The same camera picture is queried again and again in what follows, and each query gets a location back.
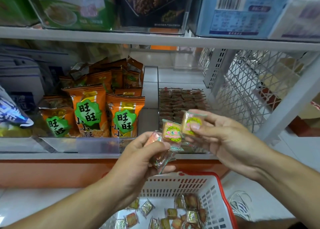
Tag person's right hand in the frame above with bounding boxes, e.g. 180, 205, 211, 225
184, 109, 272, 181

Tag person's left hand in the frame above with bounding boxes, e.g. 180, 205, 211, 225
104, 131, 177, 203

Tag bundle of snack packets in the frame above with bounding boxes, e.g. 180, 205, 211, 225
161, 110, 204, 145
144, 131, 177, 175

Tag white basket with red rim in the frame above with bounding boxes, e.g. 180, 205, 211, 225
99, 171, 239, 229

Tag pile of small snack packets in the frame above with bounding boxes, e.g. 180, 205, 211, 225
114, 194, 207, 229

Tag row of small snack packets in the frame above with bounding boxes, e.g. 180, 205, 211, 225
158, 87, 210, 153

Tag white metal shelf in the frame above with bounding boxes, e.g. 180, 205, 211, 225
0, 0, 320, 160

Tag person's left forearm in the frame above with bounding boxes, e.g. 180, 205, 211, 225
5, 184, 128, 229

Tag person's right shoe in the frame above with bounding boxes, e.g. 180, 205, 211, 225
229, 190, 253, 221

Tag clear plastic shelf front guard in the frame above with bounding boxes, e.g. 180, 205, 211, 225
0, 136, 123, 154

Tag orange shelf base panel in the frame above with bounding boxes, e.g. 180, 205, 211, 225
0, 159, 231, 188

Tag white perforated side panel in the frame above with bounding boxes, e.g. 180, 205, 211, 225
199, 47, 320, 137

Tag group of orange snack bags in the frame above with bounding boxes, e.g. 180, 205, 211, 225
39, 57, 146, 138

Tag blue product box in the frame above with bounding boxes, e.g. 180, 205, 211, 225
192, 0, 296, 39

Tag blue white snack bag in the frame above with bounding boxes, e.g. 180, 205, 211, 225
0, 86, 35, 128

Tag black product box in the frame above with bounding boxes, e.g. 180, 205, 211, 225
115, 0, 193, 35

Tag green white product box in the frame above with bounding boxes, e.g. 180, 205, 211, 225
22, 0, 118, 32

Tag dark green product bag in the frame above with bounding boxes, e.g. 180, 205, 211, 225
0, 0, 40, 27

